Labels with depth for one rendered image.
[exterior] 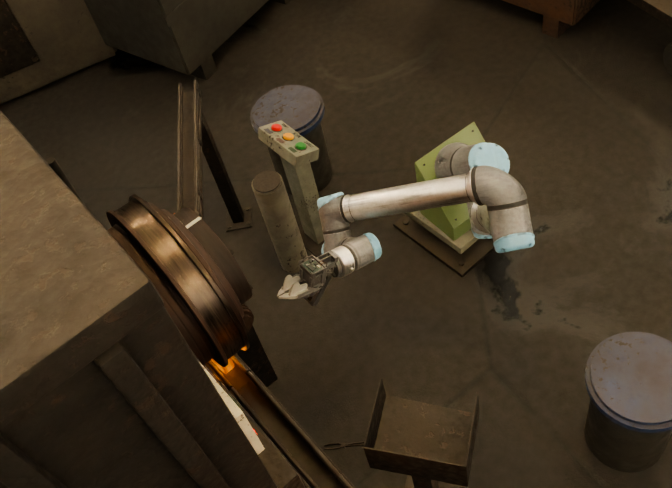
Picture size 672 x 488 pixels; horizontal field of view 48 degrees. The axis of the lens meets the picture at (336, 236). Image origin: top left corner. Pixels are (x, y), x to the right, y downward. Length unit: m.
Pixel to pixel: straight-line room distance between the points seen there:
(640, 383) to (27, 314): 1.80
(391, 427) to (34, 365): 1.27
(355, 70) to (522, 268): 1.50
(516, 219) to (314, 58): 2.22
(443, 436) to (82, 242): 1.27
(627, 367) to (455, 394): 0.69
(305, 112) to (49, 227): 2.13
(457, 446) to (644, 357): 0.67
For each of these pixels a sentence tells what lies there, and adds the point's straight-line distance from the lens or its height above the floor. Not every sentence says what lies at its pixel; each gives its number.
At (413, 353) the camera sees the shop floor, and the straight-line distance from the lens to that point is 2.95.
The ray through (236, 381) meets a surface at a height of 0.66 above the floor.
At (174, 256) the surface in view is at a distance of 1.69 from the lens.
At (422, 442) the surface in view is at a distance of 2.14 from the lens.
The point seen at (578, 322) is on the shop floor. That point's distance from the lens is 3.02.
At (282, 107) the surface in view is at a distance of 3.29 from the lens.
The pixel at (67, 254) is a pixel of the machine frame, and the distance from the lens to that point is 1.17.
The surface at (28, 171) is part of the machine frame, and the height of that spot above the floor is 1.76.
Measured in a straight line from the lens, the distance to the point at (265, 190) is 2.85.
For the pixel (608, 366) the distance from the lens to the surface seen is 2.45.
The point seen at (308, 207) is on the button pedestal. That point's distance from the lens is 3.10.
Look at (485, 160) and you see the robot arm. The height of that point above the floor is 0.54.
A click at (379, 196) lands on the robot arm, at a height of 0.80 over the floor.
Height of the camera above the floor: 2.57
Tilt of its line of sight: 51 degrees down
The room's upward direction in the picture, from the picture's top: 15 degrees counter-clockwise
